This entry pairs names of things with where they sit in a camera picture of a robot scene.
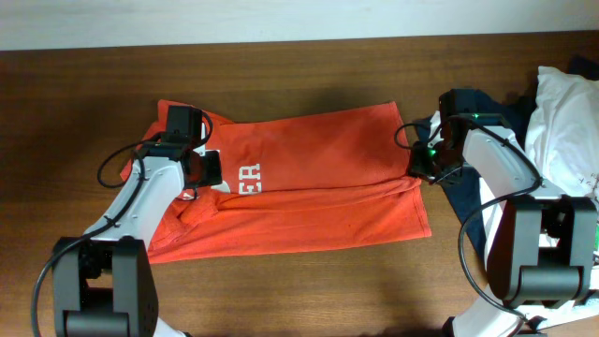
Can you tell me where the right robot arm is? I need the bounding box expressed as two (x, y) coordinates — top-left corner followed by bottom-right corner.
(408, 89), (598, 336)

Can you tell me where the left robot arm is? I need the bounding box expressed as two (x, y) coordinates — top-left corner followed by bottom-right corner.
(38, 106), (222, 337)

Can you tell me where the navy blue garment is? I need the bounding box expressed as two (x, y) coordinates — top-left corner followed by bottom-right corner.
(414, 55), (599, 258)

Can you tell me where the white printed t-shirt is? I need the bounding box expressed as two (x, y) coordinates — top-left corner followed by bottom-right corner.
(479, 65), (599, 331)

